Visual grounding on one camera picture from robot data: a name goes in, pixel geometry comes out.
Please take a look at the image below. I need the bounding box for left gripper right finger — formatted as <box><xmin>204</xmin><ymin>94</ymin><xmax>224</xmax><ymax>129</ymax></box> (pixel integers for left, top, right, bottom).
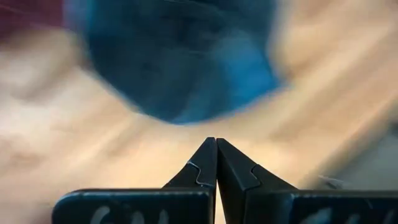
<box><xmin>216</xmin><ymin>138</ymin><xmax>398</xmax><ymax>224</ymax></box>

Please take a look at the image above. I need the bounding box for maroon cap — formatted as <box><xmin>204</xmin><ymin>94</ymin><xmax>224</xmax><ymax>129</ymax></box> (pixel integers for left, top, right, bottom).
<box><xmin>0</xmin><ymin>0</ymin><xmax>66</xmax><ymax>40</ymax></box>

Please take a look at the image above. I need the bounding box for blue denim cap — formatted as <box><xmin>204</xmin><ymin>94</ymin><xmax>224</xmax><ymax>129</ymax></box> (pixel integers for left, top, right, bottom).
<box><xmin>63</xmin><ymin>0</ymin><xmax>284</xmax><ymax>126</ymax></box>

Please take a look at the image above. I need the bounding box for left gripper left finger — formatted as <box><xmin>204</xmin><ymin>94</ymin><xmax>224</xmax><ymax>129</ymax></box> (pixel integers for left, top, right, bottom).
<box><xmin>52</xmin><ymin>136</ymin><xmax>218</xmax><ymax>224</ymax></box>

